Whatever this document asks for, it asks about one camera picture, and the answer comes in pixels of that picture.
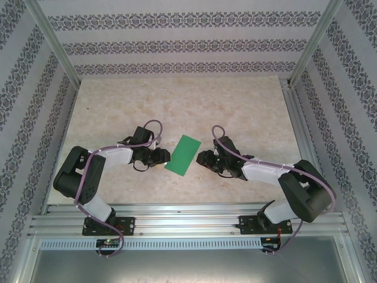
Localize green cloth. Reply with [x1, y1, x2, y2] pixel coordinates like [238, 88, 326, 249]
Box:
[164, 134, 203, 177]

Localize grey metal sheet panel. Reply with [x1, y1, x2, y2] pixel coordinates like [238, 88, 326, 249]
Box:
[28, 249, 365, 283]

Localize small circuit board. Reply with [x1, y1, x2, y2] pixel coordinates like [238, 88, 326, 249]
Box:
[96, 238, 121, 248]
[261, 237, 281, 249]

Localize thin black left gripper wire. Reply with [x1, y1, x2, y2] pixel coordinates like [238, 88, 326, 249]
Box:
[131, 160, 150, 172]

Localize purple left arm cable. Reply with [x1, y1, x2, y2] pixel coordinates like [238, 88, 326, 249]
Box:
[73, 119, 165, 259]

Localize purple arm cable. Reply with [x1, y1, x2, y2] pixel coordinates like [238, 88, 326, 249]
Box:
[211, 125, 337, 256]
[73, 119, 165, 259]

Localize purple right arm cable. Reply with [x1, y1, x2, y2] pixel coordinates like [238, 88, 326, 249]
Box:
[211, 125, 337, 256]

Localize long aluminium mounting rail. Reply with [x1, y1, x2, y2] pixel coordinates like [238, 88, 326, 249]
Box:
[28, 202, 350, 238]

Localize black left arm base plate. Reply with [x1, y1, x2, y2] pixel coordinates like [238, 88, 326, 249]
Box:
[82, 216, 136, 236]

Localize aluminium side rail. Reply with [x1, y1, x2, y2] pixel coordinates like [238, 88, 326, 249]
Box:
[279, 77, 335, 213]

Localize slotted grey cable duct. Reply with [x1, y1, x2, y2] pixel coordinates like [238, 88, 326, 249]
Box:
[39, 238, 263, 250]

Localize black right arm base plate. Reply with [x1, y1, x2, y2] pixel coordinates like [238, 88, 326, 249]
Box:
[239, 215, 294, 236]

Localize aluminium frame post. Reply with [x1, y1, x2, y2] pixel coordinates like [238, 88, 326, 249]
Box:
[25, 0, 82, 88]
[287, 0, 345, 88]

